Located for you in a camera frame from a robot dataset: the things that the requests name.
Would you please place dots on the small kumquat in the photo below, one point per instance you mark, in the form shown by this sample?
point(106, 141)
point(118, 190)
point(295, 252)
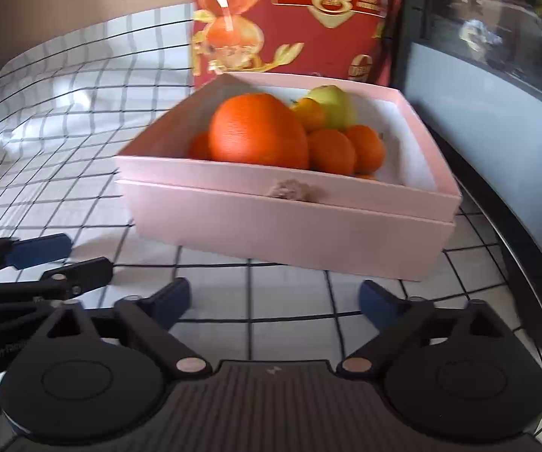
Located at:
point(310, 113)

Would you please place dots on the grey appliance with window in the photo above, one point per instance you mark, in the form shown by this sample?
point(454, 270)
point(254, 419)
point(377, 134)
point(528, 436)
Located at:
point(472, 69)

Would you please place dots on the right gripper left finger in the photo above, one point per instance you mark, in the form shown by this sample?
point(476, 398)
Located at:
point(146, 324)

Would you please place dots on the mandarin with rough skin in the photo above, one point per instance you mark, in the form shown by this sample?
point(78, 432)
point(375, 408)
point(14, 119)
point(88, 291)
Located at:
point(199, 147)

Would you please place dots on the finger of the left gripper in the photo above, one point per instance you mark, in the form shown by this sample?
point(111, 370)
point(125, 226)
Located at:
point(22, 254)
point(62, 283)

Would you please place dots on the pink gift box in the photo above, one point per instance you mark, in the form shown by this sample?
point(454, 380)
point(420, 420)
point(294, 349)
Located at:
point(393, 225)

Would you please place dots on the green pear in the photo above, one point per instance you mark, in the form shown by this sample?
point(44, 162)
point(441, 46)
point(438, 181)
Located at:
point(337, 105)

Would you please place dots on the white black grid cloth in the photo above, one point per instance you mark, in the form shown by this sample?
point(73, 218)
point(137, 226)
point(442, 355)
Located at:
point(273, 332)

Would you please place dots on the red quail egg bag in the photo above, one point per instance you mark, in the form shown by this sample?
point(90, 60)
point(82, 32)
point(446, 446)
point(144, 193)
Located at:
point(339, 39)

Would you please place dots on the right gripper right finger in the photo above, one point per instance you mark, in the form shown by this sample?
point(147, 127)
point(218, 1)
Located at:
point(398, 322)

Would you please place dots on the medium mandarin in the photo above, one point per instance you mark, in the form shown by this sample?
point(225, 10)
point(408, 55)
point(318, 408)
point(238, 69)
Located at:
point(331, 152)

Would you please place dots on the large orange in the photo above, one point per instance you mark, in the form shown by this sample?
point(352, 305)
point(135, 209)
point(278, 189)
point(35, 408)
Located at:
point(258, 128)

